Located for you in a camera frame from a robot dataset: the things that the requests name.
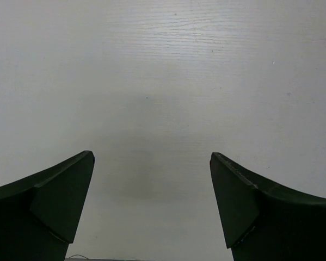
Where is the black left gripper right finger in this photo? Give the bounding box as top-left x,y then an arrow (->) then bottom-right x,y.
210,152 -> 326,261

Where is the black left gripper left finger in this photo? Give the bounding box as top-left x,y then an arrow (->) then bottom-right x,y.
0,151 -> 95,260

